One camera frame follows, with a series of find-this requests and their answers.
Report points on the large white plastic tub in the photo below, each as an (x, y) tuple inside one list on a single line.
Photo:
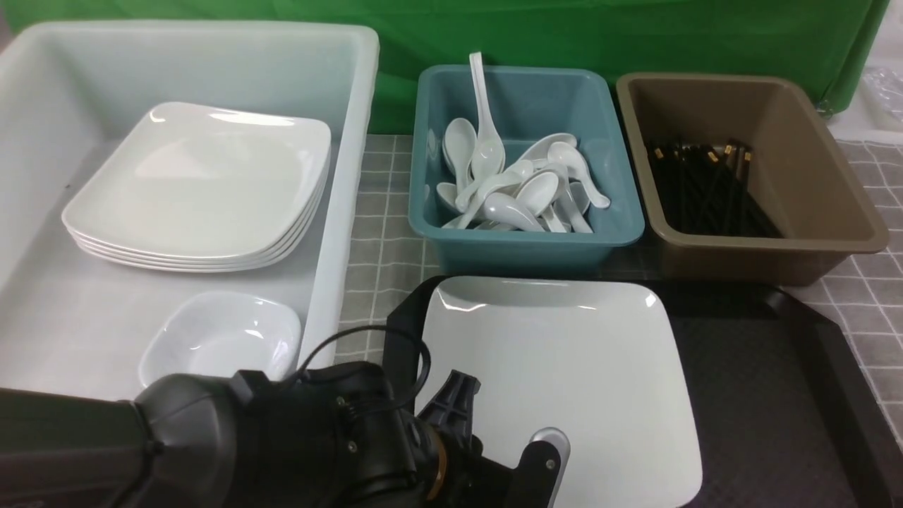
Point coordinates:
[(71, 91)]

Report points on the white ceramic soup spoon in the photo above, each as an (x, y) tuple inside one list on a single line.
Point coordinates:
[(514, 175)]

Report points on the teal plastic bin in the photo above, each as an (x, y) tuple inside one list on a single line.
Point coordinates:
[(526, 105)]

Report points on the large white square plate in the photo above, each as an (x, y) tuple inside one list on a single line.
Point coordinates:
[(595, 359)]

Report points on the pile of black chopsticks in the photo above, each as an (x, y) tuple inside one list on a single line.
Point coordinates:
[(706, 190)]

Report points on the upright white spoon in bin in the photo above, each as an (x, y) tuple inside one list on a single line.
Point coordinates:
[(489, 156)]

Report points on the black serving tray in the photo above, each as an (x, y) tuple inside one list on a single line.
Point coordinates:
[(783, 414)]

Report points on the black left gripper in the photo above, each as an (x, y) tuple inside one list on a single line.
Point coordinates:
[(339, 437)]

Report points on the white spoon front in bin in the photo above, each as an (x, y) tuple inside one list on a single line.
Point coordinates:
[(503, 208)]

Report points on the grey checked tablecloth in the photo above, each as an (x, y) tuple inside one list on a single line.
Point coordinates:
[(862, 295)]

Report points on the white spoon left in bin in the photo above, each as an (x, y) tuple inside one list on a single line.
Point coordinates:
[(458, 144)]

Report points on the top stacked white plate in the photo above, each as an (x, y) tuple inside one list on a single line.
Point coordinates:
[(203, 131)]

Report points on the brown plastic bin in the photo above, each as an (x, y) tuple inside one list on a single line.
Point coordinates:
[(799, 177)]

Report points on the small white square bowl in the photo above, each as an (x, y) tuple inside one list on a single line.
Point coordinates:
[(218, 333)]

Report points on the bottom stacked white plate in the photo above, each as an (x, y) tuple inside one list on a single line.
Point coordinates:
[(283, 250)]

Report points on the stacked white plate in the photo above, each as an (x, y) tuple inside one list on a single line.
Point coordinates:
[(203, 131), (323, 179), (283, 250), (171, 212)]

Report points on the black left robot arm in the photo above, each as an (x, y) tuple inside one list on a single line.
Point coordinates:
[(174, 446)]

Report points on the clear plastic sheet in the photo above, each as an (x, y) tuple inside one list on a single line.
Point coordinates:
[(885, 88)]

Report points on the white spoon right in bin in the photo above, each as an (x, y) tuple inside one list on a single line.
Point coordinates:
[(562, 153)]

